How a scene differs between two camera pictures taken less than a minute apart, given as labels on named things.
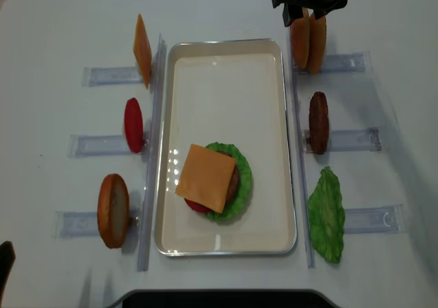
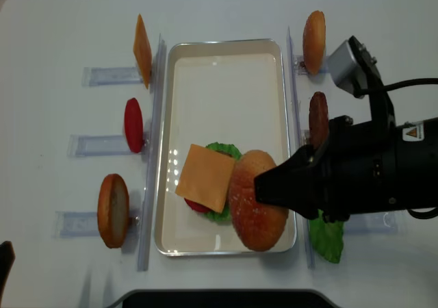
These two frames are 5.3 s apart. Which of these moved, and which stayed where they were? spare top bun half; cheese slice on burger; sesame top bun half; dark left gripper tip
Moved: sesame top bun half
Stayed: dark left gripper tip; spare top bun half; cheese slice on burger
